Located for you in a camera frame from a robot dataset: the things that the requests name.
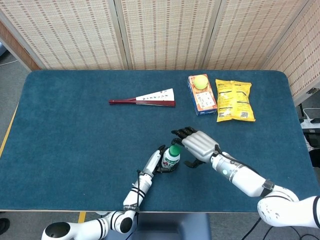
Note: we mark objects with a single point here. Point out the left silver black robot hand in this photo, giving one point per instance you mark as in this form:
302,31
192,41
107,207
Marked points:
153,160

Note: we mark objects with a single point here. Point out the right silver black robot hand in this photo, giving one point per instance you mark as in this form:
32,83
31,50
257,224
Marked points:
200,145

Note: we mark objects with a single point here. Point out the white AD calcium milk bottle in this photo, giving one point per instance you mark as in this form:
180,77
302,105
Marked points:
170,161

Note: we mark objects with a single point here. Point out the green bottle cap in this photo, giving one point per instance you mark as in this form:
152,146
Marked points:
174,150

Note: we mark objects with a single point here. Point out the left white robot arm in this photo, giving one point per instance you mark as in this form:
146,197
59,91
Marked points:
132,195

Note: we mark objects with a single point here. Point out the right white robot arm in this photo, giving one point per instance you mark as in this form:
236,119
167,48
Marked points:
250,180

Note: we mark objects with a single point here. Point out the blue and orange carton box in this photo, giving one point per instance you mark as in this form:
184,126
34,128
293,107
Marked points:
205,102

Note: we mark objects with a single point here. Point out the yellow snack bag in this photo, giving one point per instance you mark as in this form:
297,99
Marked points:
235,100

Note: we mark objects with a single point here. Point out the yellow tennis ball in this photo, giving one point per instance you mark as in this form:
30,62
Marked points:
201,82

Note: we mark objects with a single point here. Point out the red and white folding fan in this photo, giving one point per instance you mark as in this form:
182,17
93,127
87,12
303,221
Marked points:
155,97

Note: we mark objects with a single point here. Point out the dark grey robot torso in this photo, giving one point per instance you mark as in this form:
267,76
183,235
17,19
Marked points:
172,227

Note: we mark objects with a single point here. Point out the blue felt table cover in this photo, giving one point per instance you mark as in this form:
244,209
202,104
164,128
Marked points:
75,150

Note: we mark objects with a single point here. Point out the woven bamboo screen panel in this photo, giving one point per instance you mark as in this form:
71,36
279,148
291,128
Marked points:
302,60
250,32
70,32
167,32

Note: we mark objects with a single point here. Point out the brown woven screen panel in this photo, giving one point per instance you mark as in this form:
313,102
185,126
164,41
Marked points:
17,47

